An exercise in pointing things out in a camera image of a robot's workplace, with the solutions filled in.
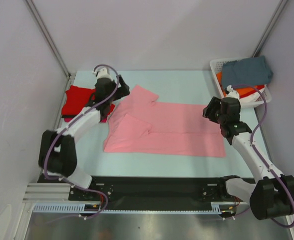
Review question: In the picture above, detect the pink t shirt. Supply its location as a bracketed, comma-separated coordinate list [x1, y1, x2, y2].
[103, 85, 226, 158]

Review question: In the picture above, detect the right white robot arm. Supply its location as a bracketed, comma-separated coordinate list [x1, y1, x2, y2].
[203, 97, 294, 220]

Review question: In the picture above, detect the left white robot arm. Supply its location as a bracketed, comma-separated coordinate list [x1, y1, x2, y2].
[38, 73, 130, 200]

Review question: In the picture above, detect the white t shirt in basket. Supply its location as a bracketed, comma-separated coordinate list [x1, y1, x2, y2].
[240, 91, 260, 104]

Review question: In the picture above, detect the orange t shirt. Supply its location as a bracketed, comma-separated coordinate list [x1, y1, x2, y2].
[216, 72, 265, 99]

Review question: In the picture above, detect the white plastic basket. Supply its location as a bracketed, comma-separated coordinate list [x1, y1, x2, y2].
[209, 57, 273, 110]

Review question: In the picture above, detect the folded red t shirt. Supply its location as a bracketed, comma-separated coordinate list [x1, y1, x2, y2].
[61, 85, 116, 118]

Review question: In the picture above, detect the red t shirt in basket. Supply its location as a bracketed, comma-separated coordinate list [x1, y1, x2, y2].
[238, 85, 266, 98]

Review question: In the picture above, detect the grey blue t shirt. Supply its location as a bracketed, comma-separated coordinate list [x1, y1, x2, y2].
[221, 55, 274, 88]

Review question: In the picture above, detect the folded magenta t shirt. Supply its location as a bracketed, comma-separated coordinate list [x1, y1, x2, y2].
[63, 117, 107, 123]

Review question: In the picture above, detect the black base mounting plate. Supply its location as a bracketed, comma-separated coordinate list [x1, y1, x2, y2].
[36, 174, 279, 211]

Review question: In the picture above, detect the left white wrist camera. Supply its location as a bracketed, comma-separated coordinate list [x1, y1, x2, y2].
[92, 67, 111, 79]

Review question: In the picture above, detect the right aluminium corner post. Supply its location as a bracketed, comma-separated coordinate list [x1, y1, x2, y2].
[251, 0, 291, 58]

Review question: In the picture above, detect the aluminium corner post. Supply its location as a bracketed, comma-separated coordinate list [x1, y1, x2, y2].
[23, 0, 71, 79]
[251, 0, 291, 58]

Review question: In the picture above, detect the white slotted cable duct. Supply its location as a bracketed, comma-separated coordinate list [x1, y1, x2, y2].
[33, 202, 235, 215]

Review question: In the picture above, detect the left aluminium corner post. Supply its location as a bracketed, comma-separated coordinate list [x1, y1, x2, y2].
[23, 0, 71, 79]

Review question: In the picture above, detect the aluminium front frame rail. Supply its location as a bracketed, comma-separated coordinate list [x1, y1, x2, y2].
[21, 181, 294, 203]

